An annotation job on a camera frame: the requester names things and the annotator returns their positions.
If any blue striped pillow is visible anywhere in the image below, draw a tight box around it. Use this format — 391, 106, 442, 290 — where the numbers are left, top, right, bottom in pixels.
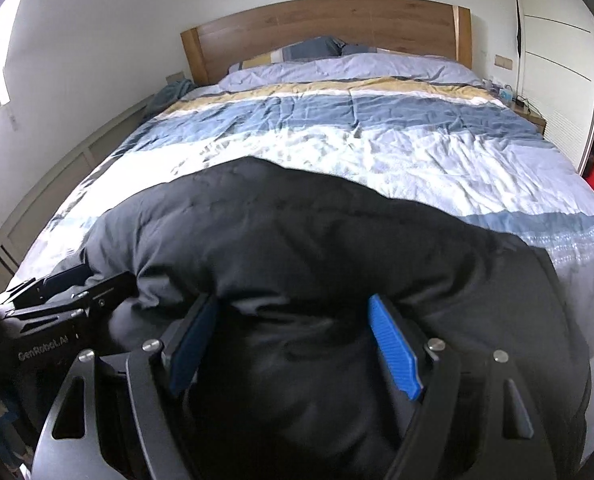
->
229, 36, 345, 72

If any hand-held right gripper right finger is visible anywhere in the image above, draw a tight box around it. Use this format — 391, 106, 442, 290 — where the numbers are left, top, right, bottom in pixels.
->
367, 292, 560, 480

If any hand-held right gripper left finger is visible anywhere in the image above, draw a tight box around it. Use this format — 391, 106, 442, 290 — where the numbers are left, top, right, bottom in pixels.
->
34, 292, 221, 480

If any bed with striped quilt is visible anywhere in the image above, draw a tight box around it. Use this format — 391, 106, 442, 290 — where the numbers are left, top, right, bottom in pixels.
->
14, 54, 594, 361

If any black jacket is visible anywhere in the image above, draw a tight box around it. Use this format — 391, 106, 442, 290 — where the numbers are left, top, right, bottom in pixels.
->
79, 156, 593, 480

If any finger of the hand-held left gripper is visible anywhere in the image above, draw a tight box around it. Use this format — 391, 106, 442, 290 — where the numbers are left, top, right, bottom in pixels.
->
7, 262, 94, 307
7, 271, 138, 322

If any teal cloth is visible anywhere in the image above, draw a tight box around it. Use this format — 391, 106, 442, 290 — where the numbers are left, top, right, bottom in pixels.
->
144, 79, 198, 116

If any wooden nightstand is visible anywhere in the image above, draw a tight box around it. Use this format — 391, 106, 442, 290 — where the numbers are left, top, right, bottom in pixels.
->
507, 102, 548, 136

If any white wardrobe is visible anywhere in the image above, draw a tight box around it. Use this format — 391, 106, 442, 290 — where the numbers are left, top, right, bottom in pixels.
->
510, 0, 594, 193

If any wooden headboard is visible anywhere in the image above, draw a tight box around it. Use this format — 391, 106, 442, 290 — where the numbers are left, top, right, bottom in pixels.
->
179, 0, 473, 86

